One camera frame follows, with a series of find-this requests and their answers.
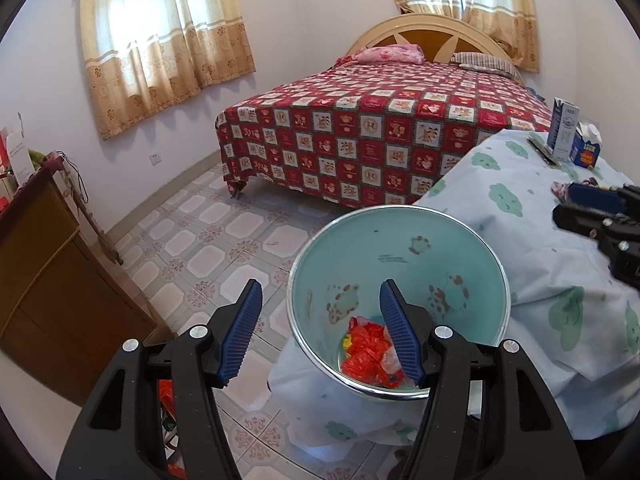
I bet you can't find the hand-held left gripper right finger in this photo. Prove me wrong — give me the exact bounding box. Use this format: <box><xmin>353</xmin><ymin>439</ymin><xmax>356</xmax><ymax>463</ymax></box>
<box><xmin>378</xmin><ymin>278</ymin><xmax>586</xmax><ymax>480</ymax></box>

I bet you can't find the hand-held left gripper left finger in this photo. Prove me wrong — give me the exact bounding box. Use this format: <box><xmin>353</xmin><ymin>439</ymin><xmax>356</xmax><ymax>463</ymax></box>
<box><xmin>55</xmin><ymin>278</ymin><xmax>263</xmax><ymax>480</ymax></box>

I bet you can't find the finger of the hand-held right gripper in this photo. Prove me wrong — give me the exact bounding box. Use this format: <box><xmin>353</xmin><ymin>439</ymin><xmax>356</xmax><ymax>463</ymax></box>
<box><xmin>552</xmin><ymin>204</ymin><xmax>622</xmax><ymax>239</ymax></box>
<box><xmin>566</xmin><ymin>182</ymin><xmax>640</xmax><ymax>214</ymax></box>

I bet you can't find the teal metal rimmed bin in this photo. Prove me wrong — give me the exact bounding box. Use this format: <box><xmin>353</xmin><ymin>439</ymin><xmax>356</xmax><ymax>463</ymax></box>
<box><xmin>289</xmin><ymin>205</ymin><xmax>512</xmax><ymax>401</ymax></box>

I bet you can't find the small blue gable carton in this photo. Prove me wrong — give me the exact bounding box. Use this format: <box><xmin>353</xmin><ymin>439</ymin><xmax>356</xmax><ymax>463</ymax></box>
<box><xmin>570</xmin><ymin>121</ymin><xmax>602</xmax><ymax>168</ymax></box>

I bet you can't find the blue cloud print tablecloth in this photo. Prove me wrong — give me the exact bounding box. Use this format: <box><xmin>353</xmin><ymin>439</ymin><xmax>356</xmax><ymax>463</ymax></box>
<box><xmin>268</xmin><ymin>127</ymin><xmax>640</xmax><ymax>448</ymax></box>

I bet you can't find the tall white blue carton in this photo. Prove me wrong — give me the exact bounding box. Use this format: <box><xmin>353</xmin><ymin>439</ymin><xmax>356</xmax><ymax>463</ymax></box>
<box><xmin>546</xmin><ymin>97</ymin><xmax>581</xmax><ymax>163</ymax></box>

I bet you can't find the red floor plastic bag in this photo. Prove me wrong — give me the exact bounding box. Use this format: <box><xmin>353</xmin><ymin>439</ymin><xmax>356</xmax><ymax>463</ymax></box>
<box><xmin>157</xmin><ymin>379</ymin><xmax>188</xmax><ymax>480</ymax></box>

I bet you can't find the striped pillow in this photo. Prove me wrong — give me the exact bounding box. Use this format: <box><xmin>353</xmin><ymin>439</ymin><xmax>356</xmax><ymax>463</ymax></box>
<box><xmin>451</xmin><ymin>52</ymin><xmax>518</xmax><ymax>77</ymax></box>

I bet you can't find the brown wooden cabinet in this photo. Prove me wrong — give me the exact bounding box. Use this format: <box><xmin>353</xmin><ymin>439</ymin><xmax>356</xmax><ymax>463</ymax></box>
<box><xmin>0</xmin><ymin>155</ymin><xmax>173</xmax><ymax>406</ymax></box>

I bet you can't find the long beige patterned curtain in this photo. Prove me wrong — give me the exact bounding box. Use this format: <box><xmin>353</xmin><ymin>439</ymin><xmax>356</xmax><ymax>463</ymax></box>
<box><xmin>460</xmin><ymin>0</ymin><xmax>541</xmax><ymax>73</ymax></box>

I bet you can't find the bed with red quilt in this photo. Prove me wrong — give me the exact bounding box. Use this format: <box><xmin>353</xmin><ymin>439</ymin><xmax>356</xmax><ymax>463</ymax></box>
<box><xmin>216</xmin><ymin>60</ymin><xmax>556</xmax><ymax>208</ymax></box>

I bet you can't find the beige wooden bed headboard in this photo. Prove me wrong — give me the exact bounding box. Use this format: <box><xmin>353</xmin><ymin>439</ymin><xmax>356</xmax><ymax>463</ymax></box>
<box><xmin>342</xmin><ymin>14</ymin><xmax>526</xmax><ymax>86</ymax></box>

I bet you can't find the pink floral pillow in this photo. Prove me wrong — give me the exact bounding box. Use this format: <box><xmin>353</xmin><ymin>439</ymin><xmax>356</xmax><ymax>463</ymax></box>
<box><xmin>352</xmin><ymin>44</ymin><xmax>423</xmax><ymax>65</ymax></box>

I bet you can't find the white paper box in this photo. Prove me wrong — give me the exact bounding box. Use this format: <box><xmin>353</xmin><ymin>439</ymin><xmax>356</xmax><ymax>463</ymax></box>
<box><xmin>7</xmin><ymin>132</ymin><xmax>32</xmax><ymax>189</ymax></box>

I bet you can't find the red white box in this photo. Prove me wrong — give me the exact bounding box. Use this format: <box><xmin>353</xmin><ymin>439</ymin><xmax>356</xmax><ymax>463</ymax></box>
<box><xmin>0</xmin><ymin>127</ymin><xmax>26</xmax><ymax>211</ymax></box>

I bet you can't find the wide beige patterned curtain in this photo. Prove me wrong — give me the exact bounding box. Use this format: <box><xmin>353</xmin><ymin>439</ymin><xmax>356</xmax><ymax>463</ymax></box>
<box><xmin>80</xmin><ymin>0</ymin><xmax>256</xmax><ymax>141</ymax></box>

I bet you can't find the thin dark cable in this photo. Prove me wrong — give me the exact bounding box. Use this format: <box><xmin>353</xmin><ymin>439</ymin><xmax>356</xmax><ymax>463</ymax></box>
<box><xmin>55</xmin><ymin>150</ymin><xmax>89</xmax><ymax>202</ymax></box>

